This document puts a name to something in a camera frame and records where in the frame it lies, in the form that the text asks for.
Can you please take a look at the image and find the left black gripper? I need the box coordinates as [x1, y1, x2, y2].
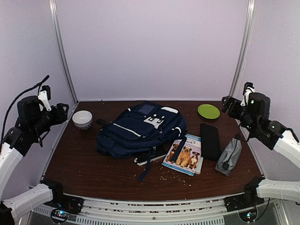
[30, 102, 72, 137]

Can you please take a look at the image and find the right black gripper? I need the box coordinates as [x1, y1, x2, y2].
[221, 96, 256, 135]

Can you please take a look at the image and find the black case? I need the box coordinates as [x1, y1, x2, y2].
[200, 123, 221, 162]

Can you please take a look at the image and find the dog picture book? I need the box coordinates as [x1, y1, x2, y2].
[162, 134, 202, 176]

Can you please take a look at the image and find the navy blue backpack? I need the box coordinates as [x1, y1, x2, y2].
[96, 101, 187, 182]

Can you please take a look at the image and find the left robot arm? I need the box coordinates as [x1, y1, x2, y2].
[0, 94, 69, 225]

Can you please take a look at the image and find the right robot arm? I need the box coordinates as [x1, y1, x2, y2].
[222, 92, 300, 207]

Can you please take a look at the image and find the white patterned bowl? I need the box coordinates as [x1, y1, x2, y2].
[72, 110, 93, 131]

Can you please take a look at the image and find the green plate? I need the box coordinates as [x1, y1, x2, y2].
[197, 104, 220, 120]

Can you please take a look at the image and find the grey zip pouch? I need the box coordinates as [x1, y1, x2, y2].
[215, 134, 242, 176]

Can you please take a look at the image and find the grey hardcover book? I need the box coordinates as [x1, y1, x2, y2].
[195, 157, 203, 175]

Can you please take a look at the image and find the black notebook under backpack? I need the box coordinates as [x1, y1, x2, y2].
[134, 150, 166, 166]

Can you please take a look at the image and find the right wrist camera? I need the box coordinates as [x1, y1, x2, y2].
[240, 82, 255, 106]

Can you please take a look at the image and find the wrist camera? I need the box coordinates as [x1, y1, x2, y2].
[38, 85, 52, 112]
[240, 82, 255, 106]

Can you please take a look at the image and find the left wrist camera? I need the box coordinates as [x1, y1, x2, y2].
[38, 85, 52, 112]

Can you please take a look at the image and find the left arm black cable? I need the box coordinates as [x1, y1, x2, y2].
[0, 75, 50, 143]

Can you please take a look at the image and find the right aluminium frame post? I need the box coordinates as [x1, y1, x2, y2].
[229, 0, 257, 97]

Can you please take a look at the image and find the aluminium frame post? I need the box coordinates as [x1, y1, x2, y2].
[229, 0, 257, 97]
[49, 0, 79, 104]

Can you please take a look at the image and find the front aluminium rail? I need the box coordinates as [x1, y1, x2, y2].
[25, 192, 286, 225]

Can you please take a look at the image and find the left aluminium frame post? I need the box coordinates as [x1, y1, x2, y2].
[49, 0, 79, 104]

